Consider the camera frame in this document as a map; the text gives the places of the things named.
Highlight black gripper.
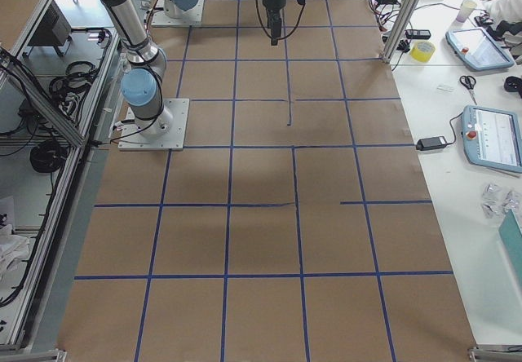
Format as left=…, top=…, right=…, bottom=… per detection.
left=260, top=0, right=309, bottom=46

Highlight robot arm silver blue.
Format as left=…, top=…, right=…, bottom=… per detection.
left=100, top=0, right=306, bottom=149
left=164, top=0, right=199, bottom=19

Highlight person white sleeve forearm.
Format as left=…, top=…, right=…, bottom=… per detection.
left=482, top=0, right=521, bottom=23

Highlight black remote control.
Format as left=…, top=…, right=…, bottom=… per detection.
left=405, top=29, right=431, bottom=40

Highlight yellow tape roll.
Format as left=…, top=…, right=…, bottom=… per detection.
left=410, top=40, right=436, bottom=63

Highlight black power brick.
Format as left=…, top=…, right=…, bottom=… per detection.
left=415, top=136, right=448, bottom=151

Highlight white paper cup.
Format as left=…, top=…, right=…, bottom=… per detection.
left=455, top=0, right=477, bottom=23

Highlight black scissors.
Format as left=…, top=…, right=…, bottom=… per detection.
left=459, top=75, right=477, bottom=105

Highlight upper blue teach pendant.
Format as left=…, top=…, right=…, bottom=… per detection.
left=445, top=28, right=515, bottom=71

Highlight blue teach pendant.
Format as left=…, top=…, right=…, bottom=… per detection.
left=445, top=28, right=515, bottom=71
left=461, top=105, right=521, bottom=174

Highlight black electronics box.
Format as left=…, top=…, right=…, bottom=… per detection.
left=28, top=0, right=72, bottom=56

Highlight lower blue teach pendant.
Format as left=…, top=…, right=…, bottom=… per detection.
left=461, top=105, right=521, bottom=174

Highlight clear plastic parts bags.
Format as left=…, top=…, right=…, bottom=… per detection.
left=480, top=183, right=521, bottom=220

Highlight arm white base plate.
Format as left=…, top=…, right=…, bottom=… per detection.
left=117, top=98, right=190, bottom=151
left=151, top=0, right=205, bottom=28

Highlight aluminium corner post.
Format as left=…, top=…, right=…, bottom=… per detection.
left=381, top=0, right=419, bottom=64

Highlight coiled black cables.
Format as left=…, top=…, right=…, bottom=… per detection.
left=48, top=60, right=99, bottom=114

